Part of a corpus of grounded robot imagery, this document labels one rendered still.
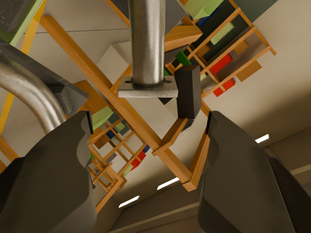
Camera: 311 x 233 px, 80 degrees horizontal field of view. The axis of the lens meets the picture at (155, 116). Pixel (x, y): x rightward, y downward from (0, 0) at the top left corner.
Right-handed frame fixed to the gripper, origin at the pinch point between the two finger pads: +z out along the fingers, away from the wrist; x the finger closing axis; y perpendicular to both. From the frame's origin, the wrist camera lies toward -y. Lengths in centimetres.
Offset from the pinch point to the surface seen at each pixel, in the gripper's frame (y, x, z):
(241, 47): 90, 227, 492
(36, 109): 4.0, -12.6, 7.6
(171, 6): -5.8, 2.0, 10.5
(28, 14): -4.5, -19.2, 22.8
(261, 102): 248, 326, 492
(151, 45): -3.1, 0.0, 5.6
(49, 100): 3.3, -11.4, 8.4
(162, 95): 1.1, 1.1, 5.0
